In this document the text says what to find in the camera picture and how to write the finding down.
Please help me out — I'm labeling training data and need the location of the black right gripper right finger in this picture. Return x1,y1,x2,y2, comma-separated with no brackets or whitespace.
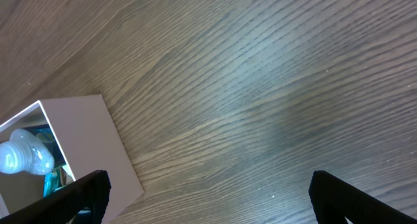
308,171,416,224

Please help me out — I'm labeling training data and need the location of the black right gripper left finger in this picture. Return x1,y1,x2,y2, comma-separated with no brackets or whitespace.
1,170,111,224

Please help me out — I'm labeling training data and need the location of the teal Colgate toothpaste tube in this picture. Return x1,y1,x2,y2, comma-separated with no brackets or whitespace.
43,166,66,197

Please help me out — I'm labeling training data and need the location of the blue foam pump bottle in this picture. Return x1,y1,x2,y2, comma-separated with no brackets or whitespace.
1,124,66,176

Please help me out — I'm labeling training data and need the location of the white cardboard box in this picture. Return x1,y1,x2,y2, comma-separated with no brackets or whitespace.
1,94,144,223

